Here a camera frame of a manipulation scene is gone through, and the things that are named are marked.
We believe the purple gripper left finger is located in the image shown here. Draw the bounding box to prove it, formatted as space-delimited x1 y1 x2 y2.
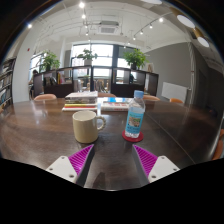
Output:
47 144 95 187

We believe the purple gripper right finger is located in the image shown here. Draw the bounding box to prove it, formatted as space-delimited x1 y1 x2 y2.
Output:
132 145 179 183

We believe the clear plastic water bottle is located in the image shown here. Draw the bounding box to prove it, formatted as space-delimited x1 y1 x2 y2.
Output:
125 90 145 138

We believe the red round coaster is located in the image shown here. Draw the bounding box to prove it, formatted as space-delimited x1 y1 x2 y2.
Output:
122 130 144 143

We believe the cream ceramic mug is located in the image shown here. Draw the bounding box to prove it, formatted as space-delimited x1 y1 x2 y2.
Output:
72 110 106 144

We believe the stack of books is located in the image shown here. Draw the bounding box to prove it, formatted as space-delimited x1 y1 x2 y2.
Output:
62 91 98 111

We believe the orange chair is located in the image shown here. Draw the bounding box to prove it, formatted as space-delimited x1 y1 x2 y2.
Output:
98 92 116 97
34 94 57 101
143 95 160 101
170 98 183 103

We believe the orange chair far right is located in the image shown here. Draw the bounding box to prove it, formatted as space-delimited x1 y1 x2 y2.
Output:
170 98 183 103

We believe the orange chair right edge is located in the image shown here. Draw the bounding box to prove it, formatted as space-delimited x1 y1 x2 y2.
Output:
212 129 224 160

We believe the open magazine with blue cover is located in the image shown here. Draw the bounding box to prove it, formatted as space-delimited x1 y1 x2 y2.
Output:
98 97 131 111

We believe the orange chair far left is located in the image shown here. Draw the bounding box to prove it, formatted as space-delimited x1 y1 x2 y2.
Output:
34 94 57 101

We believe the orange chair middle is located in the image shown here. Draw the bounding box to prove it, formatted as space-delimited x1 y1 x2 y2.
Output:
98 92 116 97

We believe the white board panel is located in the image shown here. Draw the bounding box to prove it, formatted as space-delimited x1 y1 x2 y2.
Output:
161 82 188 102

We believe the dark low shelf divider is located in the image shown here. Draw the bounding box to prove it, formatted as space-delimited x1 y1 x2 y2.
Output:
34 66 159 98

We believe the seated person in background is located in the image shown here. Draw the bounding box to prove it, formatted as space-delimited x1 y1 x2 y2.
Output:
28 69 39 99

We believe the left potted green plant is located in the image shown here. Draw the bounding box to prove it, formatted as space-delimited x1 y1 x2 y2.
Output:
40 50 60 72

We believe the potted green plant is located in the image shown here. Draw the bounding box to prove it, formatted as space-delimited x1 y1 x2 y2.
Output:
123 49 148 70
40 50 60 72
78 49 98 66

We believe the right potted green plant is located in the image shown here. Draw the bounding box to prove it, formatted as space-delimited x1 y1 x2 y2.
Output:
123 49 148 70

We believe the middle potted green plant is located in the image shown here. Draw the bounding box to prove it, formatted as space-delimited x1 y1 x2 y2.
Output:
78 49 98 66

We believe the tall bookshelf with books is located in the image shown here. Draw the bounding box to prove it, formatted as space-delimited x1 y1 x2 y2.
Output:
0 57 16 113

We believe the ceiling air conditioner unit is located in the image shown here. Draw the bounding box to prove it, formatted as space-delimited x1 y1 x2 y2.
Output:
98 21 119 34

